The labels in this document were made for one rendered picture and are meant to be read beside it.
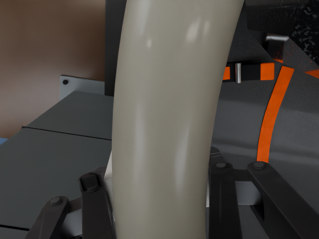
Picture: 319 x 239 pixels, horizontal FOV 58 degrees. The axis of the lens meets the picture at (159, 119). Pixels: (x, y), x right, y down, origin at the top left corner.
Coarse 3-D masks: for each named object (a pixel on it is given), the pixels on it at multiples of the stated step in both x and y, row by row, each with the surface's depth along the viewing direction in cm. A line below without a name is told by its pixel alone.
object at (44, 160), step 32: (64, 96) 111; (96, 96) 107; (32, 128) 73; (64, 128) 76; (96, 128) 79; (0, 160) 57; (32, 160) 59; (64, 160) 61; (96, 160) 63; (0, 192) 48; (32, 192) 49; (64, 192) 51; (0, 224) 42; (32, 224) 42
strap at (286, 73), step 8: (280, 72) 103; (288, 72) 103; (280, 80) 104; (288, 80) 104; (280, 88) 105; (272, 96) 106; (280, 96) 106; (272, 104) 107; (280, 104) 107; (272, 112) 108; (264, 120) 110; (272, 120) 109; (264, 128) 111; (272, 128) 110; (264, 136) 112; (264, 144) 113; (264, 152) 114; (264, 160) 115
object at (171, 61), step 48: (144, 0) 7; (192, 0) 6; (240, 0) 7; (144, 48) 7; (192, 48) 7; (144, 96) 7; (192, 96) 7; (144, 144) 7; (192, 144) 7; (144, 192) 8; (192, 192) 8
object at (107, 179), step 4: (108, 164) 18; (108, 168) 17; (108, 172) 16; (104, 176) 16; (108, 176) 16; (104, 180) 16; (108, 180) 16; (112, 180) 16; (108, 184) 16; (112, 184) 16; (108, 188) 16; (112, 188) 16; (108, 192) 16; (112, 192) 16; (112, 196) 16; (112, 200) 16; (112, 204) 16; (112, 208) 16
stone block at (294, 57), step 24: (264, 0) 62; (288, 0) 49; (312, 0) 41; (264, 24) 61; (288, 24) 48; (312, 24) 43; (264, 48) 76; (288, 48) 55; (312, 48) 46; (312, 72) 54
